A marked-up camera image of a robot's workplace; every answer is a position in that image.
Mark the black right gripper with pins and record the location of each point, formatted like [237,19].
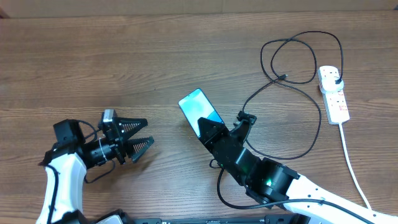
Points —
[212,140]

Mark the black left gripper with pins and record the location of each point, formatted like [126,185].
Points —
[115,140]

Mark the Samsung Galaxy smartphone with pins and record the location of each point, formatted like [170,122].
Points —
[195,106]

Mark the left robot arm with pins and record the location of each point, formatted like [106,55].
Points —
[69,159]

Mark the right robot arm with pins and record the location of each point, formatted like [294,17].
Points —
[271,183]

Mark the white charger plug adapter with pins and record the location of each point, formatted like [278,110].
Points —
[328,85]

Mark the white power extension strip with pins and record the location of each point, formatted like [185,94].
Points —
[335,102]

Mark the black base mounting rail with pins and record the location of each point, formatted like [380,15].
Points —
[121,217]

